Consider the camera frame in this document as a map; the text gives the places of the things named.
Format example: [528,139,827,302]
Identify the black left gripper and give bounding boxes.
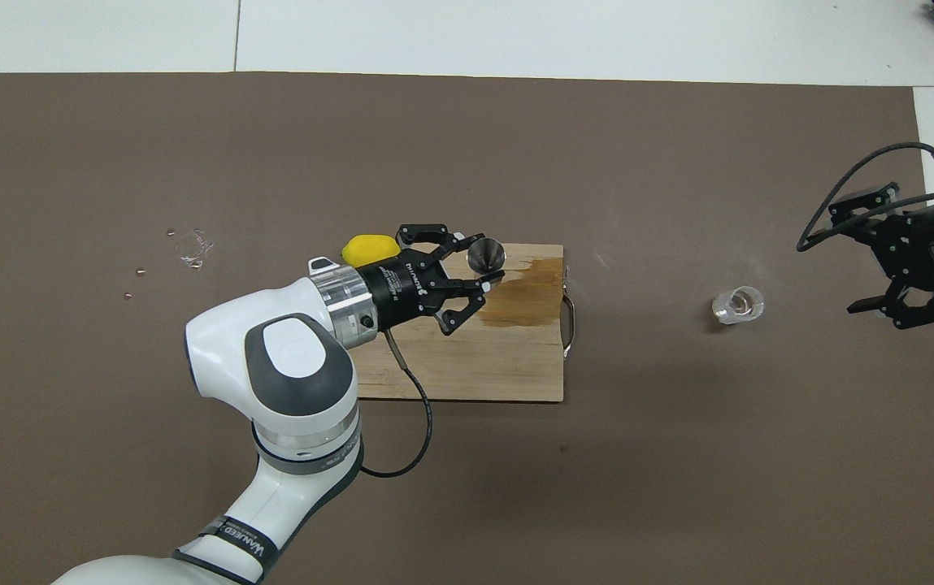
[357,224,505,336]

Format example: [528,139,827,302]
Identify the steel cocktail jigger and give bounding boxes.
[467,238,506,274]

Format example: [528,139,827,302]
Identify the small clear glass cup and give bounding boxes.
[711,285,766,326]

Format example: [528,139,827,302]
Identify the yellow lemon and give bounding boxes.
[342,234,401,266]

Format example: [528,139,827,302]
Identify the bamboo cutting board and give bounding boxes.
[350,241,577,403]

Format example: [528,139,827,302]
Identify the brown table mat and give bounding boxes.
[0,71,934,585]

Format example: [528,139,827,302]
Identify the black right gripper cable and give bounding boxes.
[797,143,934,253]

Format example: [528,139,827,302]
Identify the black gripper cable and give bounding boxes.
[357,329,433,479]
[797,143,934,253]

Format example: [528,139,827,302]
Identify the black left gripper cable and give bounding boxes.
[357,329,433,479]

